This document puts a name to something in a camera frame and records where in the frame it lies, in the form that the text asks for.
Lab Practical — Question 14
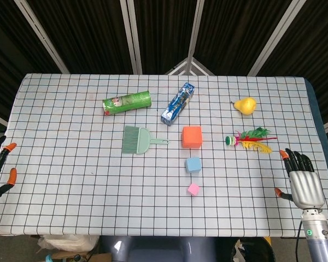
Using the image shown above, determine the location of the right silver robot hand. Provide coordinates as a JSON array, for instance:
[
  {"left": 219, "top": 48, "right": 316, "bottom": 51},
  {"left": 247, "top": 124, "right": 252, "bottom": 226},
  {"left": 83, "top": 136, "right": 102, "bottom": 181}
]
[{"left": 274, "top": 148, "right": 325, "bottom": 210}]

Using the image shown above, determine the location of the pink foam cube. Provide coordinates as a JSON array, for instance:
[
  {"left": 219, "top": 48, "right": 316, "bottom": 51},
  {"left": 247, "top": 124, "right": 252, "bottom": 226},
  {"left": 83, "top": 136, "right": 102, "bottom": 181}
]
[{"left": 187, "top": 183, "right": 201, "bottom": 197}]

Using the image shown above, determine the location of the blue foam cube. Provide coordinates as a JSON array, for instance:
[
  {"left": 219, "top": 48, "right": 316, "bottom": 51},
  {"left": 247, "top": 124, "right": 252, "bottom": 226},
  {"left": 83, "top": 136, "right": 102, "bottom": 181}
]
[{"left": 184, "top": 157, "right": 203, "bottom": 174}]

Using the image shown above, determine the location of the orange foam cube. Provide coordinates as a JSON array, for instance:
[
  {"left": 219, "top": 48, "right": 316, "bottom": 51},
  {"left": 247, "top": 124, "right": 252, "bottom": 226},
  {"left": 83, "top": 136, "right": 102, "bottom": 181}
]
[{"left": 181, "top": 126, "right": 203, "bottom": 150}]

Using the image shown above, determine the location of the green hand brush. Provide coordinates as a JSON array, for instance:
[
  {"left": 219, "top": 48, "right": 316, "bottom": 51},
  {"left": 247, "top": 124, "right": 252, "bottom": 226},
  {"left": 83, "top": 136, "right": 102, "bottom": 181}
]
[{"left": 122, "top": 125, "right": 170, "bottom": 155}]

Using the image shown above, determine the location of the dark blue table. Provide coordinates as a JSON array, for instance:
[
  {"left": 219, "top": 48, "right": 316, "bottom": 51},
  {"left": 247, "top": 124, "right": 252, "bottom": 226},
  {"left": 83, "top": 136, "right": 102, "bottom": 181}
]
[{"left": 303, "top": 78, "right": 328, "bottom": 197}]

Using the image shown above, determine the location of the white checkered tablecloth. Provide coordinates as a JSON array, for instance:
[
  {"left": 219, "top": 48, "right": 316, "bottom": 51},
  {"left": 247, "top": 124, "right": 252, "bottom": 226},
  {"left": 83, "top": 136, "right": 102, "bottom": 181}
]
[{"left": 0, "top": 73, "right": 328, "bottom": 237}]

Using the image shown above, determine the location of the black trash bin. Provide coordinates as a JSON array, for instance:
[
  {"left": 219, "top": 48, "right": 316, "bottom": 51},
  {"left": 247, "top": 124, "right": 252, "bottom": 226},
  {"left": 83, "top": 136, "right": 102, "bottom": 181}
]
[{"left": 231, "top": 237, "right": 277, "bottom": 262}]

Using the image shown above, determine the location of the colourful feather shuttlecock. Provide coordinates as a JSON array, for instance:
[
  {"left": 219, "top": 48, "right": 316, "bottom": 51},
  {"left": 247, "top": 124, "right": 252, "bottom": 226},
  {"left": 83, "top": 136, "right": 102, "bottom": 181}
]
[{"left": 225, "top": 127, "right": 278, "bottom": 155}]

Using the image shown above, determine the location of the white plastic bag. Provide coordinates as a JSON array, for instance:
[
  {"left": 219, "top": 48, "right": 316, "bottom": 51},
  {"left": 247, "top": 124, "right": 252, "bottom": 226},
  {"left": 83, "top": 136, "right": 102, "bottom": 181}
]
[{"left": 37, "top": 234, "right": 101, "bottom": 262}]

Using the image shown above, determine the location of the yellow toy pear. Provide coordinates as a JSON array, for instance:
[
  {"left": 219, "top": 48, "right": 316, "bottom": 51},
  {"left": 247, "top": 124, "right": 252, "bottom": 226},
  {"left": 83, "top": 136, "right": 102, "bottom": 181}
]
[{"left": 230, "top": 97, "right": 257, "bottom": 116}]

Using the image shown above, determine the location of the brown cardboard box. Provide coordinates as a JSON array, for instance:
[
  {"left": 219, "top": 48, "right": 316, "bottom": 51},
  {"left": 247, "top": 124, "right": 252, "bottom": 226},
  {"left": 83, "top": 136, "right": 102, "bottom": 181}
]
[{"left": 45, "top": 252, "right": 113, "bottom": 262}]

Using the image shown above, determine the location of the green chip can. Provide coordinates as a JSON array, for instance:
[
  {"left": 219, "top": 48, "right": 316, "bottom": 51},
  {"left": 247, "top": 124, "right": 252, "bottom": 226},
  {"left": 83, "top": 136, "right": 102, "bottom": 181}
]
[{"left": 102, "top": 91, "right": 153, "bottom": 117}]

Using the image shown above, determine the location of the blue cookie box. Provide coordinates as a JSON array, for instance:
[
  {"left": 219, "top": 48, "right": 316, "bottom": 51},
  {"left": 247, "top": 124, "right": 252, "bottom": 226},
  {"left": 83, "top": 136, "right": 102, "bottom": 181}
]
[{"left": 160, "top": 82, "right": 196, "bottom": 127}]

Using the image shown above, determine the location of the grey-blue robot torso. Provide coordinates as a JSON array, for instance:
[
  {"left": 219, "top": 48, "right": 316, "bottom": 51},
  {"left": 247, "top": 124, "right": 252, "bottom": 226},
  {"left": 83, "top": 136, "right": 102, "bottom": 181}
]
[{"left": 99, "top": 236, "right": 216, "bottom": 262}]

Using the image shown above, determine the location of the dark folding partition screen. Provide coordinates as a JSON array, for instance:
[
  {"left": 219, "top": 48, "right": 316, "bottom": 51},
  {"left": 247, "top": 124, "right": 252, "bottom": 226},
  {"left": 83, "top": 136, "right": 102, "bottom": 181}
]
[{"left": 0, "top": 0, "right": 328, "bottom": 134}]

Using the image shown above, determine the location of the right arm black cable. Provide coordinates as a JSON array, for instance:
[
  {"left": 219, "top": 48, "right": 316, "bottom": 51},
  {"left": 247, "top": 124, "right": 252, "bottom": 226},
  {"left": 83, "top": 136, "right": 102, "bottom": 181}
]
[{"left": 294, "top": 220, "right": 303, "bottom": 262}]

